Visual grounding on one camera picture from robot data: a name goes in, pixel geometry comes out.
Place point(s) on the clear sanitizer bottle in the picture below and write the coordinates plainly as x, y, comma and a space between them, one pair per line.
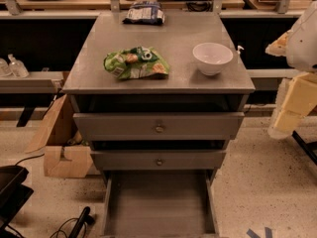
17, 67

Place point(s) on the white pump bottle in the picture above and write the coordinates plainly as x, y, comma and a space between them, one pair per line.
240, 49

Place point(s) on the grey top drawer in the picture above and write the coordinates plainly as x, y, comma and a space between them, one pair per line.
118, 117

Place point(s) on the black handle with cable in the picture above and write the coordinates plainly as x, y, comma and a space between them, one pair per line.
80, 225

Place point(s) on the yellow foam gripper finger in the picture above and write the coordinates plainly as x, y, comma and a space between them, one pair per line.
278, 47
295, 99

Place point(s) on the green chip bag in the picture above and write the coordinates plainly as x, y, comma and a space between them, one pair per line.
135, 63

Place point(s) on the blue tape marker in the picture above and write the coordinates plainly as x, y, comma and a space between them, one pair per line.
266, 233

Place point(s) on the grey drawer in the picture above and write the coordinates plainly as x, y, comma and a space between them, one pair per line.
158, 155
159, 204
118, 117

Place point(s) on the black tray stack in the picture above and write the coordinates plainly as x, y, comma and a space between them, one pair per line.
13, 195

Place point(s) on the cardboard box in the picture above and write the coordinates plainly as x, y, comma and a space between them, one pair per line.
58, 137

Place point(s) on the grey bottom drawer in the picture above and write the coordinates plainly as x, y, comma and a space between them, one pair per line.
159, 204

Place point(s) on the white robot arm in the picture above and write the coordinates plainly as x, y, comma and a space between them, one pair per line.
301, 50

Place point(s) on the grey drawer cabinet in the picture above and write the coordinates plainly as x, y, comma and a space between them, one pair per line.
175, 41

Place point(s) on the white bowl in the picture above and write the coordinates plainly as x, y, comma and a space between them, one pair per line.
211, 58

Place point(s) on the blue white snack bag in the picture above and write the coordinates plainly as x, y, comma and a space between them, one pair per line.
145, 13

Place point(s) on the grey middle drawer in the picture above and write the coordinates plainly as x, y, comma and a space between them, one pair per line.
158, 155

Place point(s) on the black chair base leg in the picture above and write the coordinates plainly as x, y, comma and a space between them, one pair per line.
310, 149

